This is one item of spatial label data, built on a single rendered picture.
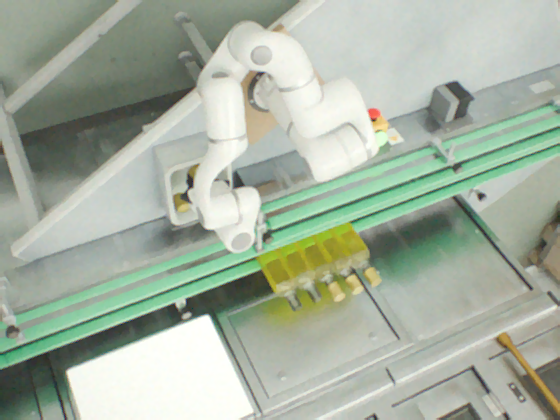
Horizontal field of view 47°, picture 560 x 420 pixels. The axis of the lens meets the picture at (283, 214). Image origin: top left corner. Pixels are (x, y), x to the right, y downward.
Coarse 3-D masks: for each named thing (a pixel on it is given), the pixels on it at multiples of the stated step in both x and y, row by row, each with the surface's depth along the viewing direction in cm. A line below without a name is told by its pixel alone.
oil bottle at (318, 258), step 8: (304, 240) 182; (312, 240) 182; (304, 248) 180; (312, 248) 181; (320, 248) 181; (312, 256) 179; (320, 256) 179; (312, 264) 178; (320, 264) 177; (328, 264) 177; (320, 272) 176; (328, 272) 177; (320, 280) 178
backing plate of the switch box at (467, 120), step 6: (432, 114) 198; (468, 114) 199; (438, 120) 197; (456, 120) 197; (462, 120) 197; (468, 120) 197; (474, 120) 197; (444, 126) 195; (450, 126) 195; (456, 126) 195; (462, 126) 195
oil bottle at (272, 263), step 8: (256, 256) 183; (264, 256) 178; (272, 256) 179; (280, 256) 179; (264, 264) 178; (272, 264) 177; (280, 264) 177; (264, 272) 180; (272, 272) 175; (280, 272) 175; (288, 272) 176; (272, 280) 175; (280, 280) 174; (288, 280) 174; (272, 288) 178; (280, 288) 173; (288, 288) 173; (296, 288) 175; (280, 296) 175
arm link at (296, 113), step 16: (336, 80) 139; (288, 96) 135; (304, 96) 134; (320, 96) 137; (336, 96) 137; (352, 96) 137; (288, 112) 139; (304, 112) 136; (320, 112) 136; (336, 112) 137; (352, 112) 139; (304, 128) 138; (320, 128) 138; (368, 128) 141; (368, 144) 143
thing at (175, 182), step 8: (192, 160) 157; (200, 160) 158; (168, 168) 158; (176, 168) 156; (184, 168) 168; (224, 168) 167; (168, 176) 157; (176, 176) 169; (184, 176) 170; (216, 176) 175; (224, 176) 170; (168, 184) 159; (176, 184) 171; (184, 184) 173; (168, 192) 161; (176, 192) 174; (168, 200) 164; (176, 208) 175; (176, 216) 173; (184, 216) 173; (192, 216) 174; (176, 224) 172
